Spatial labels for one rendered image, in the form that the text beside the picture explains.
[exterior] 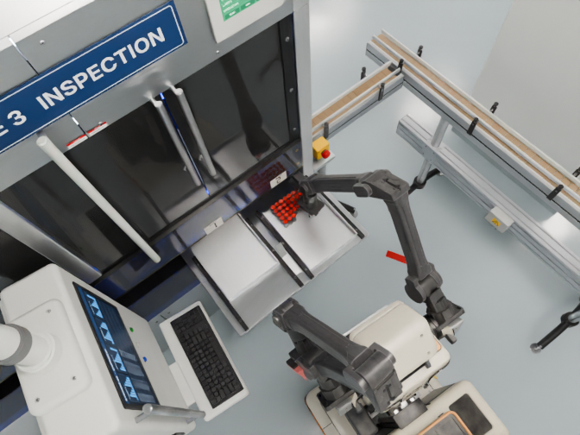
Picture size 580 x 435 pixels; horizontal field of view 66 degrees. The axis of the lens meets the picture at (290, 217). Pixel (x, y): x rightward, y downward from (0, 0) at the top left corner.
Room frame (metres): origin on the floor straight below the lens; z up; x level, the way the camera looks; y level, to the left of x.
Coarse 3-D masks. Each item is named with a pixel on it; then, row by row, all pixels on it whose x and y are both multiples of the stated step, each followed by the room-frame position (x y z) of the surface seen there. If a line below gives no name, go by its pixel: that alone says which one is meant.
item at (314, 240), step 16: (272, 224) 0.82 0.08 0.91; (288, 224) 0.82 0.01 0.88; (304, 224) 0.81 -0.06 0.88; (320, 224) 0.80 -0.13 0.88; (336, 224) 0.79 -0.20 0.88; (288, 240) 0.75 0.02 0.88; (304, 240) 0.74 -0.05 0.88; (320, 240) 0.72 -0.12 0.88; (336, 240) 0.71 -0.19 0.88; (304, 256) 0.66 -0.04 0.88; (320, 256) 0.65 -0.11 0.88
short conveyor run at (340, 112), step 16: (384, 64) 1.61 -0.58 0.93; (368, 80) 1.53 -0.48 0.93; (384, 80) 1.48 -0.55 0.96; (400, 80) 1.51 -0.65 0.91; (352, 96) 1.44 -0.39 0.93; (368, 96) 1.43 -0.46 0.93; (384, 96) 1.46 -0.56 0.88; (320, 112) 1.35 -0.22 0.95; (336, 112) 1.33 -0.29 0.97; (352, 112) 1.34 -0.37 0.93; (320, 128) 1.28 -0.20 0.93; (336, 128) 1.29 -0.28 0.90
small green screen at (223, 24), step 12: (204, 0) 0.91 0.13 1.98; (216, 0) 0.92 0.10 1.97; (228, 0) 0.93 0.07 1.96; (240, 0) 0.95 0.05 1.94; (252, 0) 0.97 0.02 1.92; (264, 0) 0.98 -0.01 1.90; (276, 0) 1.00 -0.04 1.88; (216, 12) 0.91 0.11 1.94; (228, 12) 0.93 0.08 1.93; (240, 12) 0.94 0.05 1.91; (252, 12) 0.96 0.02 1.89; (264, 12) 0.98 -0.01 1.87; (216, 24) 0.91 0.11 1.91; (228, 24) 0.92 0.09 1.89; (240, 24) 0.94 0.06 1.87; (216, 36) 0.90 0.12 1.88; (228, 36) 0.92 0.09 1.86
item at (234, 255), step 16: (224, 224) 0.86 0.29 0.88; (240, 224) 0.85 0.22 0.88; (208, 240) 0.80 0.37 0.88; (224, 240) 0.79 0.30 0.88; (240, 240) 0.78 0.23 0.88; (256, 240) 0.77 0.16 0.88; (208, 256) 0.72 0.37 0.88; (224, 256) 0.71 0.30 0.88; (240, 256) 0.70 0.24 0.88; (256, 256) 0.69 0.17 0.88; (272, 256) 0.68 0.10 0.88; (208, 272) 0.64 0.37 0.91; (224, 272) 0.64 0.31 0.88; (240, 272) 0.63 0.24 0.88; (256, 272) 0.62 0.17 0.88; (224, 288) 0.57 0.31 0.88; (240, 288) 0.56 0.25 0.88
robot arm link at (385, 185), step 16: (384, 176) 0.65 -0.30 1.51; (384, 192) 0.59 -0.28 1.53; (400, 192) 0.58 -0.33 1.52; (400, 208) 0.55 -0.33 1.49; (400, 224) 0.52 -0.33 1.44; (400, 240) 0.49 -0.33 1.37; (416, 240) 0.48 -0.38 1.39; (416, 256) 0.44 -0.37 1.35; (416, 272) 0.40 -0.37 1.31; (432, 272) 0.40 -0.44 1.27; (416, 288) 0.36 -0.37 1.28
